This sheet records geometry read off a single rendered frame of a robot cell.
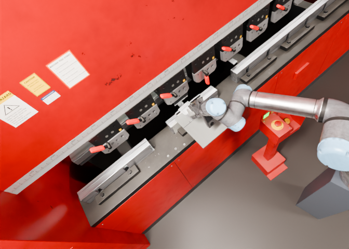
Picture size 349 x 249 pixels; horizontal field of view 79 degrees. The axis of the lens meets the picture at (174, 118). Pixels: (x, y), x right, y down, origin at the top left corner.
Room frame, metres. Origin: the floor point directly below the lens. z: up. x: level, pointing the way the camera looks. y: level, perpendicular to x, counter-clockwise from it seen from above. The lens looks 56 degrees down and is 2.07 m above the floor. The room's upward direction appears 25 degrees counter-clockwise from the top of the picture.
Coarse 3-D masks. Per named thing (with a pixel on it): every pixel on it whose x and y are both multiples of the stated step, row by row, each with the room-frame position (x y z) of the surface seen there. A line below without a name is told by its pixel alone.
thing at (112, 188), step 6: (132, 168) 0.58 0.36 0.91; (126, 174) 0.56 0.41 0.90; (132, 174) 0.54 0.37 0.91; (120, 180) 0.54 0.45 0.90; (126, 180) 0.53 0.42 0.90; (108, 186) 0.54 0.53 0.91; (114, 186) 0.52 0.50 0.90; (120, 186) 0.51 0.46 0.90; (108, 192) 0.50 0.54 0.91; (114, 192) 0.49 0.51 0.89; (96, 198) 0.50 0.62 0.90; (102, 198) 0.48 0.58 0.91; (108, 198) 0.48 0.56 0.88
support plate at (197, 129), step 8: (176, 120) 0.70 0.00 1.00; (184, 120) 0.68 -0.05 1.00; (200, 120) 0.63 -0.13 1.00; (216, 120) 0.59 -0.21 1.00; (184, 128) 0.63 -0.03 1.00; (192, 128) 0.60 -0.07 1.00; (200, 128) 0.58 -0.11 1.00; (208, 128) 0.56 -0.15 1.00; (216, 128) 0.54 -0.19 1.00; (224, 128) 0.52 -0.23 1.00; (192, 136) 0.56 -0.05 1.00; (200, 136) 0.53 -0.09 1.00; (208, 136) 0.51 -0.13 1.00; (216, 136) 0.49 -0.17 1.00; (200, 144) 0.49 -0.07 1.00; (208, 144) 0.48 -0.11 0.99
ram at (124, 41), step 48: (0, 0) 0.62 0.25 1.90; (48, 0) 0.64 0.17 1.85; (96, 0) 0.67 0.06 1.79; (144, 0) 0.72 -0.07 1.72; (192, 0) 0.77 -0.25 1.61; (240, 0) 0.84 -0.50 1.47; (0, 48) 0.59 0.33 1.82; (48, 48) 0.62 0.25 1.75; (96, 48) 0.65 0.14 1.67; (144, 48) 0.70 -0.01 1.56; (192, 48) 0.76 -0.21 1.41; (96, 96) 0.62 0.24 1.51; (144, 96) 0.67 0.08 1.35; (0, 144) 0.53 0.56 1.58; (48, 144) 0.55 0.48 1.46
